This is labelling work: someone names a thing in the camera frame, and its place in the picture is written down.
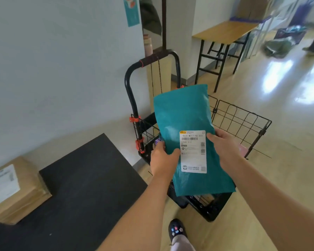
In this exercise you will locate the tall brown cardboard box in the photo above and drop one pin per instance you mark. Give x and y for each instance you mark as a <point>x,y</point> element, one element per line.
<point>253,7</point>

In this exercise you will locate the grey-green bag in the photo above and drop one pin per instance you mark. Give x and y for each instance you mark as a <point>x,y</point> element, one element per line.
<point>277,48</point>

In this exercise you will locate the dark green draped cloth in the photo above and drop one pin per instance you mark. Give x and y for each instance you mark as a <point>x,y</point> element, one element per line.
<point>150,18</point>

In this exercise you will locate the person's right hand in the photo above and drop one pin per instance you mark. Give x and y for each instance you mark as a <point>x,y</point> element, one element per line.
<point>227,151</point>

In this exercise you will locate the dark patterned slipper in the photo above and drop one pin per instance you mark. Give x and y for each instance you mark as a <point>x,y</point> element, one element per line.
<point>177,230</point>

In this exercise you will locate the small brown cardboard box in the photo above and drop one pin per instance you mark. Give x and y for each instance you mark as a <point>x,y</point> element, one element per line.
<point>28,190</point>

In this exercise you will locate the pink bottle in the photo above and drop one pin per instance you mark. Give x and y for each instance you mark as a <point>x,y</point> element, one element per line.
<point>147,47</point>

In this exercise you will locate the person's left hand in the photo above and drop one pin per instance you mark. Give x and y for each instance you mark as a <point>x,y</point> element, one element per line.
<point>162,162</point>

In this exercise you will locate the purple mailer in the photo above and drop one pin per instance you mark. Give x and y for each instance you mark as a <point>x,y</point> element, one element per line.
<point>159,141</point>

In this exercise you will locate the dark brown door frame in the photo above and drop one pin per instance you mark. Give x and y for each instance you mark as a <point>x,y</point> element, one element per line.
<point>164,23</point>

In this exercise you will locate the pink mailer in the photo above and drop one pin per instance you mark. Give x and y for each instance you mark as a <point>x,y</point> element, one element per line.
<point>242,151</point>

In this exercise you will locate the person's right forearm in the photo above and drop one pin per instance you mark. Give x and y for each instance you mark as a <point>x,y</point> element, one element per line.
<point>277,206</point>

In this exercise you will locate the person's left forearm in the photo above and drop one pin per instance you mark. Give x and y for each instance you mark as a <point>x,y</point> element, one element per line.
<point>136,216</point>

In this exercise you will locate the dark plastic crate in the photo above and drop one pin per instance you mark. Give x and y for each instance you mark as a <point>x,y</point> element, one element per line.
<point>290,35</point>

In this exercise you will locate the black low metal table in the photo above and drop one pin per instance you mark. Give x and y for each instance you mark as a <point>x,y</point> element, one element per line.
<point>81,185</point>

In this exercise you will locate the person's beige trousers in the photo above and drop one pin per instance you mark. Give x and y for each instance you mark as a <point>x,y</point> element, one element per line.
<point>183,244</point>

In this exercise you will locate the wooden table black legs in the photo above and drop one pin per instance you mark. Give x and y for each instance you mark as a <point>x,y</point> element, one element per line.
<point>225,31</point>

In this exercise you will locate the teal wall poster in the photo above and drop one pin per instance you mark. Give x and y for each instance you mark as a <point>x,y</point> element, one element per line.
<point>132,13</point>

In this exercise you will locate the beige cabinet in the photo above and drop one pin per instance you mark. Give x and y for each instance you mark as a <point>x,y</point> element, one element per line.
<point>166,75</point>

